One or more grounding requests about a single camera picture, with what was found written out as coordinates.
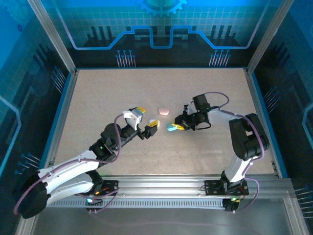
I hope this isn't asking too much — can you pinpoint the aluminium table side rail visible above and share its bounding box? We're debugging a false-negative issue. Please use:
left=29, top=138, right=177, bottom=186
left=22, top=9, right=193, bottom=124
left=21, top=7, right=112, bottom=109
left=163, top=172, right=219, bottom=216
left=14, top=70, right=79, bottom=235
left=244, top=68, right=309, bottom=235

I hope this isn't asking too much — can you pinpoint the aluminium frame post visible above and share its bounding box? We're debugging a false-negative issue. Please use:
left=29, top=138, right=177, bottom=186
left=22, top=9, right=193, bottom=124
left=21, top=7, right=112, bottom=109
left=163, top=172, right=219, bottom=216
left=26, top=0, right=78, bottom=74
left=246, top=0, right=294, bottom=73

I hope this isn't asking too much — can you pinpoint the black LED controller box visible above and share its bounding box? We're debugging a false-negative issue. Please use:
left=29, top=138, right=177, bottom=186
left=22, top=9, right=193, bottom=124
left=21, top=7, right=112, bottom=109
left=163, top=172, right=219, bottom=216
left=223, top=196, right=242, bottom=213
left=85, top=196, right=103, bottom=207

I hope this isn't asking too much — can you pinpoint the aluminium base extrusion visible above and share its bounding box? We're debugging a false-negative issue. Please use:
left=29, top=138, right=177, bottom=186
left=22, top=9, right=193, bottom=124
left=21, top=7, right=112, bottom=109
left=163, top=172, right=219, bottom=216
left=101, top=174, right=279, bottom=196

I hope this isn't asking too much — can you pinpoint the slotted grey cable duct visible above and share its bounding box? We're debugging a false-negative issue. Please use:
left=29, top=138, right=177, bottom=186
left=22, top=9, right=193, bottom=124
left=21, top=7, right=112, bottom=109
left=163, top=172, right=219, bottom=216
left=47, top=197, right=227, bottom=209

